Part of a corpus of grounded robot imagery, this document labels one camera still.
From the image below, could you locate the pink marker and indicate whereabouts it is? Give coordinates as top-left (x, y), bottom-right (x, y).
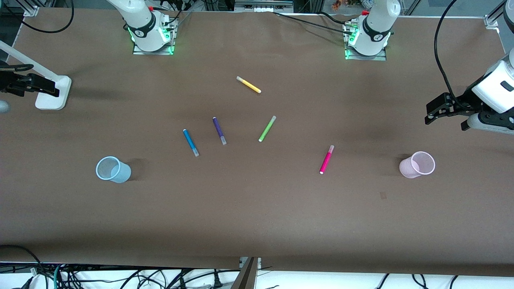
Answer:
top-left (319, 145), bottom-right (335, 175)

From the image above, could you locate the yellow marker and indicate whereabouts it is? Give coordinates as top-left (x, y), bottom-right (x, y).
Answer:
top-left (236, 76), bottom-right (262, 94)

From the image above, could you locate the blue marker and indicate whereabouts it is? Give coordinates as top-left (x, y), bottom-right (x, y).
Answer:
top-left (183, 129), bottom-right (200, 157)

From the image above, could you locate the white stand with flat base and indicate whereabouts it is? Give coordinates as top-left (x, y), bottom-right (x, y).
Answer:
top-left (0, 40), bottom-right (72, 111)

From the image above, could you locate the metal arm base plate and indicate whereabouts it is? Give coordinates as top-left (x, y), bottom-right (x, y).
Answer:
top-left (344, 20), bottom-right (388, 61)
top-left (133, 15), bottom-right (176, 56)

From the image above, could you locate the green marker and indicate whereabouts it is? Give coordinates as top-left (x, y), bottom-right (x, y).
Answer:
top-left (258, 116), bottom-right (277, 142)

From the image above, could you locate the light blue plastic cup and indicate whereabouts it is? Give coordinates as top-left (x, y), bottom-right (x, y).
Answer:
top-left (96, 156), bottom-right (132, 184)

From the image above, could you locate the aluminium frame bracket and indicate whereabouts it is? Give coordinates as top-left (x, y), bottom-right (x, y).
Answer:
top-left (484, 0), bottom-right (507, 29)
top-left (22, 0), bottom-right (41, 17)

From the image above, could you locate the grey metal post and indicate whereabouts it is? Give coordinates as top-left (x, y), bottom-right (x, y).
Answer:
top-left (231, 257), bottom-right (262, 289)

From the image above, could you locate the purple marker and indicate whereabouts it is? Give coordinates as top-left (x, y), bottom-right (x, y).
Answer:
top-left (212, 117), bottom-right (227, 145)

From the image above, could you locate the brown paper table cover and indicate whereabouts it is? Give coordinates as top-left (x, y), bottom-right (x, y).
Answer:
top-left (0, 8), bottom-right (514, 277)

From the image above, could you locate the light pink plastic cup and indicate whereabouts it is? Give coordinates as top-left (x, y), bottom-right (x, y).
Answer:
top-left (399, 151), bottom-right (436, 179)

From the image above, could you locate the teal cable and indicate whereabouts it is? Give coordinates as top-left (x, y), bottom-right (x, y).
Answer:
top-left (51, 264), bottom-right (65, 289)

